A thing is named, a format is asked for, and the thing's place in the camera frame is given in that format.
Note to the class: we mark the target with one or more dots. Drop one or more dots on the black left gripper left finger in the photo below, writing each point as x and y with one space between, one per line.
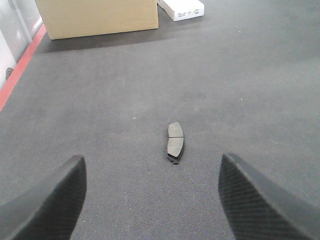
49 210

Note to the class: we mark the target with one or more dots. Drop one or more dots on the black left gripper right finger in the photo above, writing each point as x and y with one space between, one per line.
258 209

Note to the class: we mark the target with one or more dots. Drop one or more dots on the grey brake pad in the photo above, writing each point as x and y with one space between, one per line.
175 143

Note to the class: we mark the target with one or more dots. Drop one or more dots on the black conveyor belt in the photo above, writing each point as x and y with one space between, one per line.
242 79

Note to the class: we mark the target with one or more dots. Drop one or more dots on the brown cardboard box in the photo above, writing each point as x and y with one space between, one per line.
65 19

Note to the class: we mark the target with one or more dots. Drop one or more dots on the long white carton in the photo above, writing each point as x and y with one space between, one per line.
179 10

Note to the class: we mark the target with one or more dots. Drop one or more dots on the red conveyor frame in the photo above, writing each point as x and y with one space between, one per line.
20 67

